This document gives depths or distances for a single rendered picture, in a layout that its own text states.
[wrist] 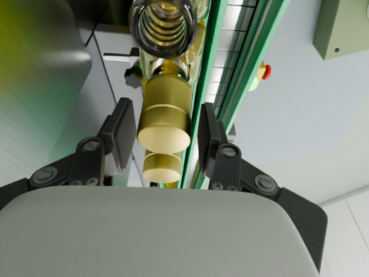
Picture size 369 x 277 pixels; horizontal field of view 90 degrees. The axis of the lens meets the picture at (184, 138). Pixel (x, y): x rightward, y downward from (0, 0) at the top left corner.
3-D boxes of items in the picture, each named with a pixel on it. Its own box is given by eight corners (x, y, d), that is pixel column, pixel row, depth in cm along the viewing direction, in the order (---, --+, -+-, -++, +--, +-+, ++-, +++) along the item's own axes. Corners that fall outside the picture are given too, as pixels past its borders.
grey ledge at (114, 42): (106, 7, 39) (89, 35, 32) (148, 11, 39) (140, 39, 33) (147, 178, 117) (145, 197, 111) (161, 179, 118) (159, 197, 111)
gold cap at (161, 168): (185, 127, 17) (184, 170, 15) (179, 147, 20) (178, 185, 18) (147, 122, 17) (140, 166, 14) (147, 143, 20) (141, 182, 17)
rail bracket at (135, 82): (112, 19, 32) (89, 66, 25) (152, 22, 32) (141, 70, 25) (117, 42, 35) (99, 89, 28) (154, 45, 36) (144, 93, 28)
